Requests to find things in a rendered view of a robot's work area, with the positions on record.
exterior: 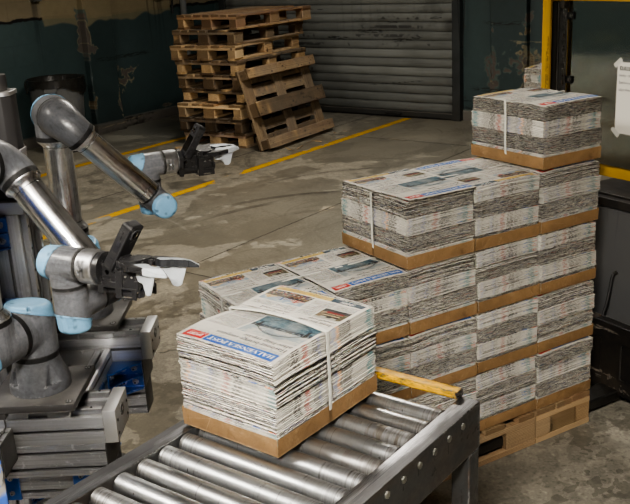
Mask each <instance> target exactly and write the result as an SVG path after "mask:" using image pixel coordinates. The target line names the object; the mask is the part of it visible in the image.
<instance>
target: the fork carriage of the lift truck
mask: <svg viewBox="0 0 630 504"><path fill-rule="evenodd" d="M592 312H593V313H594V314H592V316H593V319H592V320H593V321H592V323H593V334H592V335H589V336H591V337H593V347H592V350H591V352H590V354H591V355H590V356H591V357H590V358H591V360H590V361H591V362H590V363H591V365H590V367H591V369H590V376H591V377H589V378H590V379H591V382H590V383H592V384H594V385H595V384H598V383H602V384H605V385H607V386H609V387H611V388H613V389H615V390H617V391H618V396H620V397H622V398H624V399H626V400H629V401H630V325H628V324H625V323H623V322H620V321H617V320H615V319H612V318H609V317H607V316H604V315H601V314H599V313H596V312H594V311H592Z"/></svg>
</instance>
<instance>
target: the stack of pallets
mask: <svg viewBox="0 0 630 504"><path fill-rule="evenodd" d="M310 10H311V5H302V6H294V5H287V6H249V7H241V8H233V9H224V10H216V11H207V12H199V13H191V14H182V15H176V17H177V20H178V28H177V29H178V30H172V35H173V37H174V43H173V45H172V46H169V47H170V50H171V60H175V65H177V72H176V74H177V76H178V79H179V88H182V92H183V96H184V99H183V102H180V103H177V105H178V110H179V120H180V127H181V129H180V131H184V134H185V137H186V140H187V138H188V136H189V134H190V132H191V130H192V128H193V126H194V124H195V122H202V123H199V124H200V125H202V126H203V127H204V128H205V129H206V131H205V132H204V134H203V137H202V138H201V140H200V142H202V141H205V140H209V139H210V144H211V143H221V144H230V143H234V142H237V141H238V144H239V148H246V149H247V148H250V147H253V146H256V145H258V144H257V141H256V140H255V141H254V138H253V136H255V135H256V133H255V134H254V132H253V129H252V126H251V124H252V120H250V119H249V116H248V113H247V110H246V107H245V105H247V104H246V101H244V100H243V97H242V95H243V91H242V88H241V87H239V84H238V81H237V78H236V75H235V72H238V71H242V70H244V69H247V68H252V67H256V66H261V65H265V64H270V63H274V62H279V61H281V58H280V55H281V54H286V53H291V58H292V59H293V58H297V57H302V56H305V52H306V50H305V49H306V48H305V47H299V34H303V33H304V31H303V25H302V24H303V20H308V19H311V11H310ZM286 11H296V18H294V19H287V17H286ZM260 15H264V19H261V17H260ZM259 19H261V20H259ZM285 19H287V20H285ZM193 20H201V25H194V21H193ZM228 20H229V21H228ZM279 25H288V30H289V33H284V34H277V33H279V31H278V26H279ZM251 30H259V33H255V34H250V33H252V31H251ZM189 35H198V39H193V40H189ZM280 39H284V44H285V47H279V48H278V47H274V45H273V41H275V40H280ZM249 45H256V47H246V46H249ZM187 51H197V53H195V54H190V55H187ZM257 59H262V60H257ZM191 65H201V67H200V68H195V69H192V66H191ZM194 79H203V81H200V82H195V80H194ZM198 93H208V94H206V95H201V96H198ZM194 108H203V109H199V110H195V111H194Z"/></svg>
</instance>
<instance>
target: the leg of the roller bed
mask: <svg viewBox="0 0 630 504"><path fill-rule="evenodd" d="M478 449H479V448H477V449H476V450H475V451H474V452H473V453H472V454H471V455H470V456H469V457H467V458H466V459H465V460H464V461H463V462H462V463H461V464H460V465H459V466H458V467H457V468H456V469H455V470H454V471H453V472H452V473H451V480H452V504H478Z"/></svg>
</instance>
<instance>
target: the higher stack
mask: <svg viewBox="0 0 630 504"><path fill-rule="evenodd" d="M562 91H563V92H562ZM562 91H557V90H551V89H544V88H530V87H528V88H518V89H512V90H505V91H499V92H493V93H487V94H482V95H478V96H473V98H474V99H473V100H474V101H473V104H472V105H473V110H472V111H471V112H472V115H473V116H472V120H471V122H472V125H474V126H472V130H473V131H472V136H473V141H472V143H473V144H477V145H481V146H486V147H491V148H497V149H502V150H504V152H505V154H506V151H511V152H516V153H521V154H526V155H531V156H536V157H541V158H543V159H544V158H546V157H551V156H555V155H560V154H565V153H570V152H574V151H579V150H584V149H588V148H593V147H597V146H600V143H602V139H601V137H602V134H601V132H602V131H601V129H602V127H600V125H601V124H600V119H601V117H600V116H601V108H602V105H601V103H602V101H601V100H602V99H603V98H602V96H597V95H592V94H585V93H574V92H565V90H562ZM473 158H475V159H481V160H486V161H490V162H494V163H498V164H500V165H501V164H505V167H514V168H519V169H523V170H527V171H530V172H533V173H536V174H539V175H540V180H539V183H540V184H539V189H538V190H539V191H538V192H539V195H537V196H538V197H539V199H538V205H539V209H538V210H539V211H538V213H539V214H538V217H539V218H538V219H539V220H538V222H541V223H542V222H546V221H550V220H554V219H558V218H562V217H566V216H570V215H574V214H578V213H582V212H585V211H589V210H593V209H597V205H598V201H599V199H598V197H599V196H598V190H600V187H599V186H600V176H601V175H599V172H600V170H599V169H598V168H600V165H599V164H600V163H599V161H597V160H593V159H591V160H586V161H582V162H578V163H573V164H569V165H564V166H560V167H555V168H551V169H547V170H540V169H535V168H530V167H526V166H521V165H517V164H512V163H508V162H503V161H499V160H494V159H489V158H485V157H480V156H476V157H473ZM595 225H596V222H594V221H589V222H585V223H582V224H578V225H574V226H571V227H567V228H563V229H559V230H556V231H552V232H548V233H544V234H539V235H537V237H538V239H537V240H538V243H537V244H538V245H539V246H537V247H538V248H537V249H538V251H537V252H536V253H537V254H536V255H537V258H536V260H537V262H536V265H539V268H538V269H539V274H538V275H539V279H538V280H539V281H538V283H540V284H542V283H546V282H549V281H552V280H555V279H558V278H562V277H565V276H568V275H572V274H575V273H578V272H582V271H585V270H589V269H592V268H595V265H596V250H595V246H596V245H595V241H596V238H595V237H596V235H594V234H595V231H596V230H595V229H596V226H595ZM593 287H595V286H594V282H593V280H587V281H584V282H581V283H578V284H574V285H571V286H568V287H565V288H561V289H558V290H555V291H552V292H548V293H545V294H542V295H536V296H534V297H537V298H538V301H539V302H538V307H537V308H538V310H537V311H538V312H537V319H538V320H537V322H536V323H537V324H536V325H537V327H538V330H537V341H536V342H537V343H539V342H542V341H545V340H548V339H551V338H554V337H557V336H560V335H563V334H566V333H569V332H572V331H575V330H577V329H580V328H583V327H586V326H589V325H592V324H591V323H592V321H593V320H592V319H593V316H592V314H594V313H593V312H592V308H594V307H595V306H594V304H595V303H594V299H595V298H594V297H595V296H594V295H595V294H594V293H593V292H594V288H593ZM592 347H593V337H591V336H586V337H583V338H580V339H578V340H575V341H572V342H569V343H566V344H563V345H561V346H558V347H555V348H552V349H549V350H546V351H544V352H541V353H537V354H535V355H533V356H535V358H534V359H535V361H534V362H535V369H536V379H537V380H535V381H536V384H535V385H536V386H535V387H536V389H535V390H536V391H535V398H536V399H540V398H542V397H545V396H547V395H550V394H552V393H555V392H558V391H560V390H563V389H565V388H568V387H571V386H573V385H576V384H579V383H581V382H584V381H587V380H589V377H591V376H590V369H591V367H590V365H591V363H590V362H591V361H590V360H591V358H590V357H591V356H590V355H591V354H590V352H591V350H592ZM589 394H590V390H585V391H583V392H580V393H578V394H575V395H573V396H570V397H567V398H565V399H562V400H560V401H557V402H555V403H552V404H550V405H547V406H545V407H542V408H540V409H535V410H533V411H532V412H534V416H535V438H534V439H535V443H539V442H541V441H543V440H546V439H548V438H551V437H553V436H555V435H558V434H560V433H563V432H565V431H568V430H570V429H572V428H575V427H577V426H580V425H582V424H584V423H587V422H589V417H588V416H589V400H590V395H589Z"/></svg>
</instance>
